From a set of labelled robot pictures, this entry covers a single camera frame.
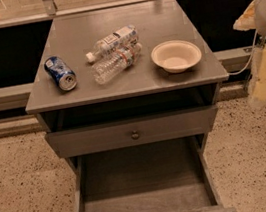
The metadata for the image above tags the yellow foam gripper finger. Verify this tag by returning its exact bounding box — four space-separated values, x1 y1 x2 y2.
232 2 256 31

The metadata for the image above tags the grey drawer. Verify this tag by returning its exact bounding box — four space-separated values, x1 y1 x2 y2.
74 137 236 212
45 105 218 158

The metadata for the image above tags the grey wooden drawer cabinet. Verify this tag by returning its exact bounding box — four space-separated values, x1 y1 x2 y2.
11 0 242 180

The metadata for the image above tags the grey top drawer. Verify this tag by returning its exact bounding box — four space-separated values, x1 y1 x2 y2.
45 105 218 158

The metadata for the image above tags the white paper bowl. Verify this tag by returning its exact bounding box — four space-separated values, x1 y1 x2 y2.
151 40 203 74

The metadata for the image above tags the white labelled plastic bottle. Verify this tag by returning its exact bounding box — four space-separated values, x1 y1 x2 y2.
86 24 139 63

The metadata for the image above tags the clear plastic water bottle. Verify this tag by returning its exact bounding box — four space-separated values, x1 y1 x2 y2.
92 42 142 85

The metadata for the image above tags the blue soda can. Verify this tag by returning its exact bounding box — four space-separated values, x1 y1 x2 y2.
44 56 77 92

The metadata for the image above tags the white cable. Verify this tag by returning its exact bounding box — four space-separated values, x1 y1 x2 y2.
215 0 266 78

